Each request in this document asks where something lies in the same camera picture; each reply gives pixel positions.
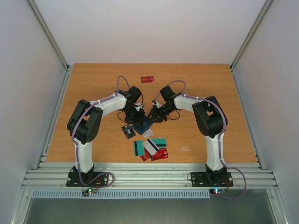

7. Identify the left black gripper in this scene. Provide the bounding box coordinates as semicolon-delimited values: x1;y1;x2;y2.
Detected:
123;105;145;126

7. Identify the navy blue card holder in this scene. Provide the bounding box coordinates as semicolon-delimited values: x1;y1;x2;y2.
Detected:
133;116;153;135

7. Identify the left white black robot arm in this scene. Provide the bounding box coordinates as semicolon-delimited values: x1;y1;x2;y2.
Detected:
66;86;145;188

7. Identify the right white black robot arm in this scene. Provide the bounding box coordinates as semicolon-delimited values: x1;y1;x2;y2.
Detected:
148;86;228;186

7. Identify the teal card middle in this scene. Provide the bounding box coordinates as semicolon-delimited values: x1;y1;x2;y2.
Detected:
151;138;167;148

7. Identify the white card under teal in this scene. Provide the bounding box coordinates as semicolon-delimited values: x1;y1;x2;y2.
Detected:
142;139;159;155

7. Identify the teal card left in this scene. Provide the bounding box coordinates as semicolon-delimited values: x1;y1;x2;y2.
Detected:
133;140;145;156

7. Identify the red card with chip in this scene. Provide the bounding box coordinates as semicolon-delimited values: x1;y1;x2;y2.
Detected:
150;148;169;161

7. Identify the lone red card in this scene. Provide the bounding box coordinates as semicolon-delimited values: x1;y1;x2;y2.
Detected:
141;76;154;83

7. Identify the red card behind teal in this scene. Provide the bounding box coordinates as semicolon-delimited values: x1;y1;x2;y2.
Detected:
140;149;150;161

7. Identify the left circuit board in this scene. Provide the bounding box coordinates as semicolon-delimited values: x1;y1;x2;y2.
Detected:
82;188;97;196

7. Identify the circuit board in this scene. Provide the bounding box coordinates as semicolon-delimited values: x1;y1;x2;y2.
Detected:
210;188;227;195
82;188;97;196

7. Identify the right circuit board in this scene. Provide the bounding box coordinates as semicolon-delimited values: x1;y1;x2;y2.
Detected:
210;188;227;195

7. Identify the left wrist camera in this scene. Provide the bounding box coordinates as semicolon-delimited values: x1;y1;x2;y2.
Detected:
134;103;144;111

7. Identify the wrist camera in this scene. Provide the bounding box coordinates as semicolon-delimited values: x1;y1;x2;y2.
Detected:
152;99;162;108
134;103;144;111

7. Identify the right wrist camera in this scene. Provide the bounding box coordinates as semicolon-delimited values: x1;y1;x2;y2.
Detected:
152;99;162;108

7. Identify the left aluminium corner post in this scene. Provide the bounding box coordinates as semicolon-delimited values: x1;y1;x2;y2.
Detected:
26;0;70;70

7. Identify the aluminium corner post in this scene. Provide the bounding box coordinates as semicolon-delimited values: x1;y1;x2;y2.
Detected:
26;0;70;70
230;0;274;72

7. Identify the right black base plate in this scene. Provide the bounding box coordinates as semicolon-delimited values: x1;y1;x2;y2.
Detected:
190;172;234;187

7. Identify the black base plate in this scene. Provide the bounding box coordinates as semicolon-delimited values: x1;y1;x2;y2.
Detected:
190;172;234;187
66;172;112;187

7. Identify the grey slotted cable duct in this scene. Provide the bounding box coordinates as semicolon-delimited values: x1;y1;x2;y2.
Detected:
32;189;210;199

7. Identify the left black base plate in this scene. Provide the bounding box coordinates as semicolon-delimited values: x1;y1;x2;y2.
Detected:
66;172;112;187

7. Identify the aluminium rail frame front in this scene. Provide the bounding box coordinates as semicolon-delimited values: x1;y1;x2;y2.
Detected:
22;162;278;189

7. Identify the right aluminium corner post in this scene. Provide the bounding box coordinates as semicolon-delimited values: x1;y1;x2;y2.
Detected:
230;0;274;72

